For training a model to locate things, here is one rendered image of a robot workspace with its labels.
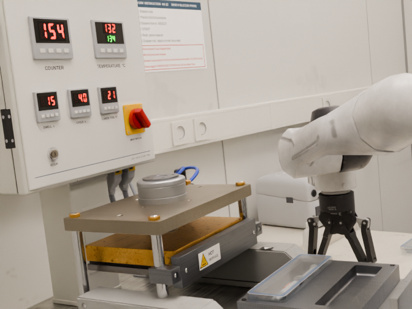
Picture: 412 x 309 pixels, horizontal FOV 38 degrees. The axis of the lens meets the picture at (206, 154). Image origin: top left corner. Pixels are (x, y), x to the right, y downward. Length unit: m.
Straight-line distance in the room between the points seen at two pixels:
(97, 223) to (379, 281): 0.40
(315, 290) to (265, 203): 1.22
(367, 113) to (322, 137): 0.13
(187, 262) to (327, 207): 0.51
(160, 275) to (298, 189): 1.16
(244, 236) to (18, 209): 0.66
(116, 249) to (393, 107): 0.45
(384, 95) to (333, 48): 1.83
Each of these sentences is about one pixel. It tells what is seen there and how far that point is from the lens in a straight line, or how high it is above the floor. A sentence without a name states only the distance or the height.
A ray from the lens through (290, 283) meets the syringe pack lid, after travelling 0.85.
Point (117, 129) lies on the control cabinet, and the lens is 1.08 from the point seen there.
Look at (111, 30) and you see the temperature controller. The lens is 1.09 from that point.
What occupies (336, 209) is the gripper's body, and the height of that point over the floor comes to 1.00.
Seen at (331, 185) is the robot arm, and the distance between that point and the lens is 1.28.
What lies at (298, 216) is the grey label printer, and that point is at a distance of 1.97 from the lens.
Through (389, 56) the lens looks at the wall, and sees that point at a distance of 3.23.
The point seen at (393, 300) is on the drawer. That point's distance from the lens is 0.77.
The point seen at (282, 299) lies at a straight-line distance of 0.80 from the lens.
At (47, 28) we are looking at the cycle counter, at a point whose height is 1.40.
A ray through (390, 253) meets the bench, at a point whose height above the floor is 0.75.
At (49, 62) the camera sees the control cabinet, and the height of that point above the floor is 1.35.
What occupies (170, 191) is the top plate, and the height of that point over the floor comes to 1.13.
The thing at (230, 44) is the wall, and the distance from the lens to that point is 2.08.
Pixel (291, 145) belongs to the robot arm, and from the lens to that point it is 1.14.
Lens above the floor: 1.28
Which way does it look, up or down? 6 degrees down
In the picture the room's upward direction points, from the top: 6 degrees counter-clockwise
